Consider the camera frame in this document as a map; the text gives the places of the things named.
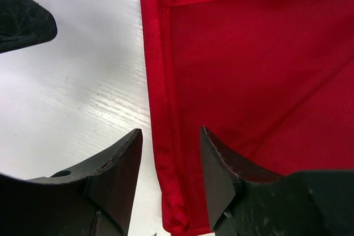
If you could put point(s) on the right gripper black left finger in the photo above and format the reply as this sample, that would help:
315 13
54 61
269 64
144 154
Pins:
93 197

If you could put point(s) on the red cloth napkin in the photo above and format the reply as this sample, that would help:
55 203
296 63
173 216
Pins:
273 79

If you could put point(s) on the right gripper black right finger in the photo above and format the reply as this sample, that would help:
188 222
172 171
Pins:
224 172

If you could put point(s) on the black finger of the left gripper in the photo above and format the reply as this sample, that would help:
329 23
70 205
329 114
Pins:
25 23

